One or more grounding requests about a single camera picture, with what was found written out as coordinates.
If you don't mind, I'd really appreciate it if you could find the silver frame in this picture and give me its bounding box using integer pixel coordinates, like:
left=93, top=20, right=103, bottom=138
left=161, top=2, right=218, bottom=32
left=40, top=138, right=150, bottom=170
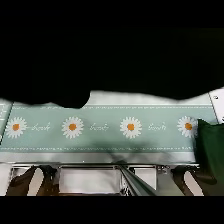
left=0, top=161, right=202, bottom=197

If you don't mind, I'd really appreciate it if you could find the dark green garment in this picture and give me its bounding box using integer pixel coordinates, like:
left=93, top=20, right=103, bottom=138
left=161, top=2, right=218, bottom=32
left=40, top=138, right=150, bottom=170
left=194, top=118, right=224, bottom=183

